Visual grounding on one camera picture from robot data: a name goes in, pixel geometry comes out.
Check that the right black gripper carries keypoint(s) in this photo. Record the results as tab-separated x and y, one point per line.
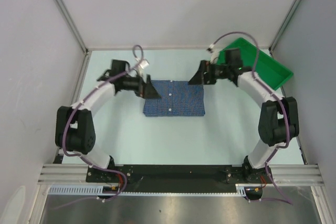
199	78

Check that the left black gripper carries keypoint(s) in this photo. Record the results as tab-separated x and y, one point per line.
146	90

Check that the blue checkered long sleeve shirt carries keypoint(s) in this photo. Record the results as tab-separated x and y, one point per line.
178	98

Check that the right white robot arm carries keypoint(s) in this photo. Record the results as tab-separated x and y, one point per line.
278	122

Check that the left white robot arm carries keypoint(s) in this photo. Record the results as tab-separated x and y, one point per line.
75	131

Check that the green plastic tray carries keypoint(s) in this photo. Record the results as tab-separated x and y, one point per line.
272	72

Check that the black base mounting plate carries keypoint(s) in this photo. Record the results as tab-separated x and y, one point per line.
190	178

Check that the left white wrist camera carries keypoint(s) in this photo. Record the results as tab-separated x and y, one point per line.
142	64

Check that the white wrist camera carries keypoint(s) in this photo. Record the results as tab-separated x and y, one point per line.
214	56
142	64

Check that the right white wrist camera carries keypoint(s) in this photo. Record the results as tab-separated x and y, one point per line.
214	56

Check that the grey slotted cable duct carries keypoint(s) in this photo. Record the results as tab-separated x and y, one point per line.
101	190

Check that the aluminium frame rail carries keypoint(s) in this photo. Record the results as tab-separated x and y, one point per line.
284	175

